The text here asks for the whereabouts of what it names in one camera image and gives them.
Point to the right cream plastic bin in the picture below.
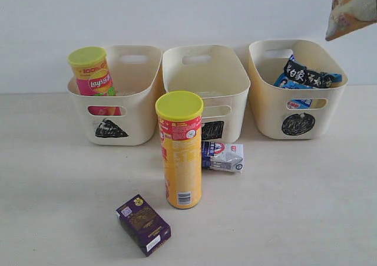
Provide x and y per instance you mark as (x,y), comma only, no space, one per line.
(282,113)

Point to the blue noodle packet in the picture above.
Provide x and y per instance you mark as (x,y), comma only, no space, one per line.
(297,76)

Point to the pink chip canister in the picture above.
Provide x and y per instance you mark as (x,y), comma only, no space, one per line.
(91,72)

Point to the orange noodle packet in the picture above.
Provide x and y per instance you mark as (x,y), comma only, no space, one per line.
(349,15)

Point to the left cream plastic bin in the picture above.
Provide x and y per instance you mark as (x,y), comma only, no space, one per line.
(129,118)

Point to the middle cream plastic bin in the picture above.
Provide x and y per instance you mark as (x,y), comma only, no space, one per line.
(215,73)

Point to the purple small box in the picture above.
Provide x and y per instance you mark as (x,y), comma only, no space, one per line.
(143,224)

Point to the yellow chip canister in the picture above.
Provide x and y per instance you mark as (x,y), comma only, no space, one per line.
(179,121)

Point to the cream plastic bin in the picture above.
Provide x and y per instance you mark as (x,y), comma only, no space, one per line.
(129,118)
(215,73)
(282,113)

